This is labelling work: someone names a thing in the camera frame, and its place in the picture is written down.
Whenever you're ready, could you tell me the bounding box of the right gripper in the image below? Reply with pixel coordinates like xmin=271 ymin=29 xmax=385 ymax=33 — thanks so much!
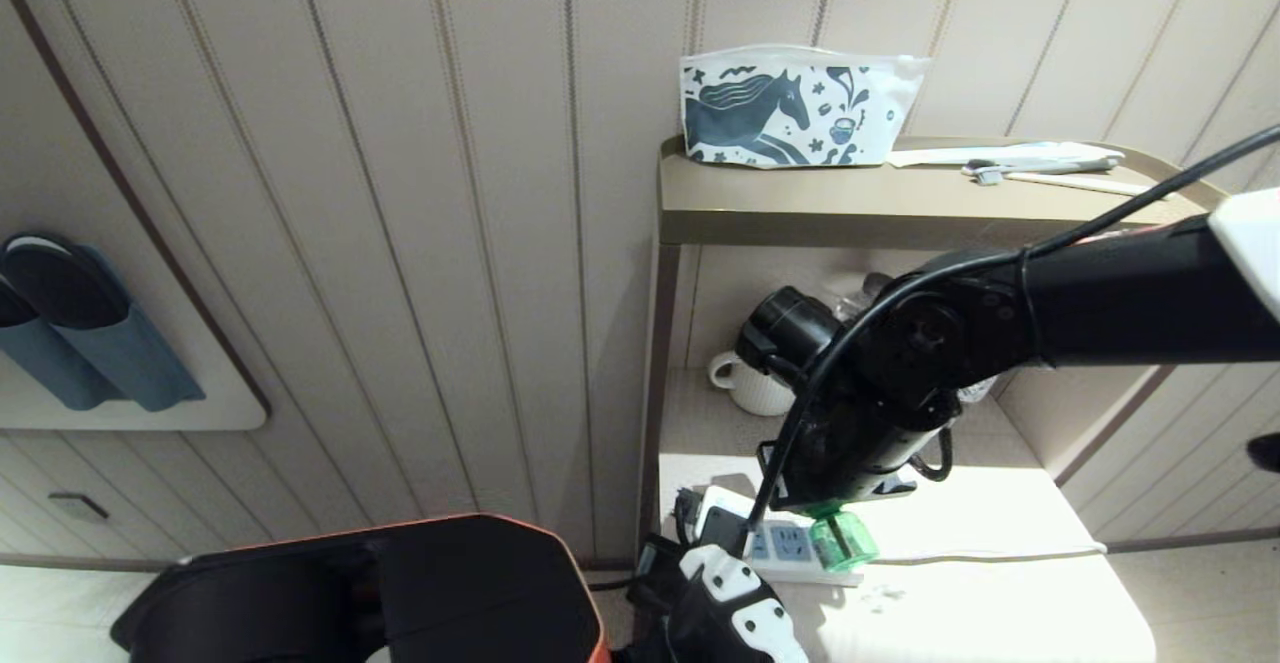
xmin=768 ymin=398 xmax=956 ymax=519

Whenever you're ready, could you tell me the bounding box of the green mosquito repellent device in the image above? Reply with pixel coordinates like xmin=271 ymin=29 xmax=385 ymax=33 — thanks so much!
xmin=808 ymin=506 xmax=881 ymax=573

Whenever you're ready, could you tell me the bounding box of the white power strip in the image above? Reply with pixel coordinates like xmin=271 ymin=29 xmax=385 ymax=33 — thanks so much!
xmin=690 ymin=486 xmax=866 ymax=587

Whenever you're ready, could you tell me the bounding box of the black plug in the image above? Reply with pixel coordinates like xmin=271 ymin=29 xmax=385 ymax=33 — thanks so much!
xmin=674 ymin=489 xmax=713 ymax=546

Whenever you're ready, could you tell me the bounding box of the white ribbed mug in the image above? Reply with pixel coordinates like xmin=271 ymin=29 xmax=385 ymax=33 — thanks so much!
xmin=708 ymin=348 xmax=797 ymax=418

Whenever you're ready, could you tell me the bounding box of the beige bedside shelf unit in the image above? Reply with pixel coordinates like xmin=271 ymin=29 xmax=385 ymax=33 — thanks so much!
xmin=636 ymin=133 xmax=1236 ymax=663

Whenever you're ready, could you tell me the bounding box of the white flat packet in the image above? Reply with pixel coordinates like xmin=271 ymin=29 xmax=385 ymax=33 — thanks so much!
xmin=888 ymin=141 xmax=1126 ymax=170

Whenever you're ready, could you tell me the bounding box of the grey toothbrush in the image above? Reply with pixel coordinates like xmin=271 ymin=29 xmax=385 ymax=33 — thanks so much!
xmin=963 ymin=156 xmax=1123 ymax=187

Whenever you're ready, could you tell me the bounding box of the white horse print pouch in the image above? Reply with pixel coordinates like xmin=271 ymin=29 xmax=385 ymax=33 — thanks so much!
xmin=680 ymin=43 xmax=931 ymax=170

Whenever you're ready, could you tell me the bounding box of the cream thin stick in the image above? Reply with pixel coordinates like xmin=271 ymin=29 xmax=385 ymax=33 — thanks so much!
xmin=1005 ymin=171 xmax=1169 ymax=198

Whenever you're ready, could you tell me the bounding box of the blue slipper with black sole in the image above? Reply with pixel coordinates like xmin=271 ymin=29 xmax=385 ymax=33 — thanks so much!
xmin=0 ymin=233 xmax=207 ymax=414
xmin=0 ymin=275 xmax=101 ymax=412

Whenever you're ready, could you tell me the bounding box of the white power strip cable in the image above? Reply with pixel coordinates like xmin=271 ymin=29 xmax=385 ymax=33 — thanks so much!
xmin=860 ymin=540 xmax=1109 ymax=570

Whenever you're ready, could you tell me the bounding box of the black cable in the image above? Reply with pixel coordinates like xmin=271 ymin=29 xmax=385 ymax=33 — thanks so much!
xmin=745 ymin=123 xmax=1280 ymax=556

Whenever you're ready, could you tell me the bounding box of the white wall panel board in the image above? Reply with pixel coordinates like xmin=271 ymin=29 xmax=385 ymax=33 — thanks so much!
xmin=0 ymin=0 xmax=272 ymax=434

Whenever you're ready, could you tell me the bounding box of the beige wall socket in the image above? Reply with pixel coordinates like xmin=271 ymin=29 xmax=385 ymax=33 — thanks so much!
xmin=47 ymin=491 xmax=111 ymax=525

